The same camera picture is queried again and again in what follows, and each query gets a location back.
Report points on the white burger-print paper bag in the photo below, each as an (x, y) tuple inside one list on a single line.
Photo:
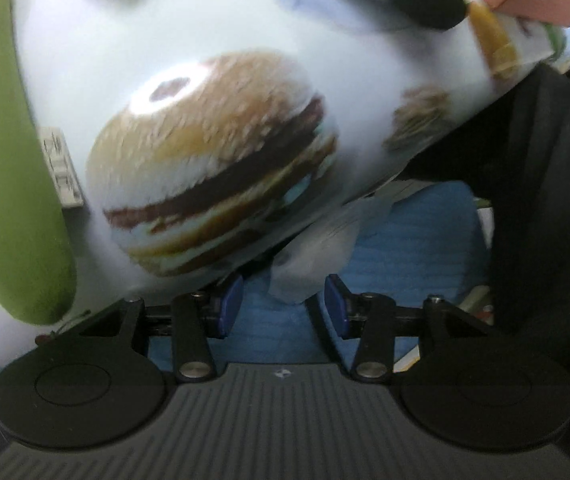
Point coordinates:
[(165, 60)]

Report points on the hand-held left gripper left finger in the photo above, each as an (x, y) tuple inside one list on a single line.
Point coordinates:
[(227, 305)]

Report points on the dark cloth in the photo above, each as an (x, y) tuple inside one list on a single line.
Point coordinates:
[(540, 185)]

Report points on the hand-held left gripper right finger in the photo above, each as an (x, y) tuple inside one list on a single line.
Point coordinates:
[(337, 305)]

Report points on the blue face mask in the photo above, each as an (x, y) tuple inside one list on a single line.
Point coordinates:
[(405, 260)]

